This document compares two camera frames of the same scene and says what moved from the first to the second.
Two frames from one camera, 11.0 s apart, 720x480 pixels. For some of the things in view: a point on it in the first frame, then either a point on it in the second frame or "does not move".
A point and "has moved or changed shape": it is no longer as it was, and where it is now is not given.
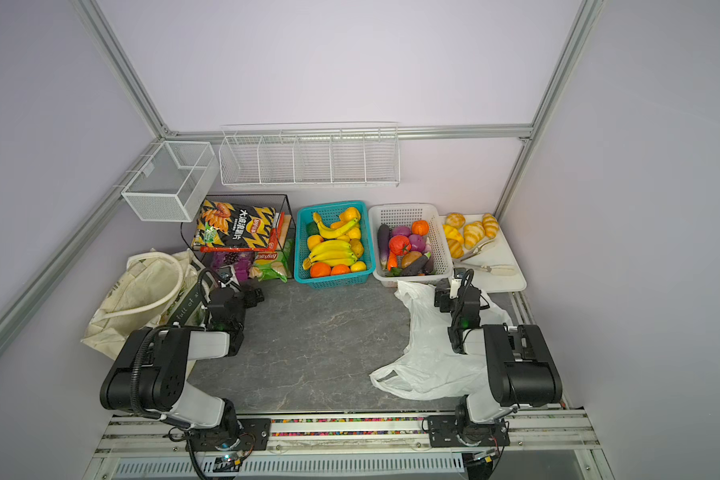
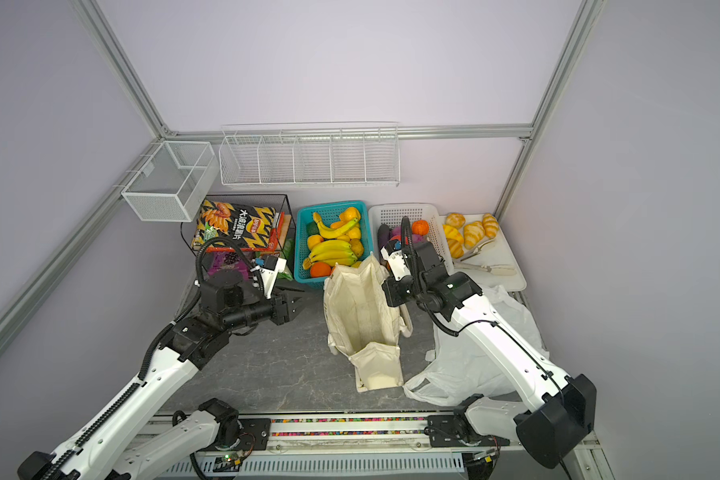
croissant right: (490, 225) does not move
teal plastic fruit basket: (332, 244) does not move
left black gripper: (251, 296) -> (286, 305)
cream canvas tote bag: (137, 299) -> (361, 323)
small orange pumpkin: (420, 227) does not move
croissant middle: (473, 233) does not move
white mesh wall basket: (173, 182) does not move
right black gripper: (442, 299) -> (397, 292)
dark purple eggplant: (383, 237) does not move
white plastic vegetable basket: (409, 242) does not move
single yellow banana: (327, 232) does not move
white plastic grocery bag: (430, 368) has moved or changed shape
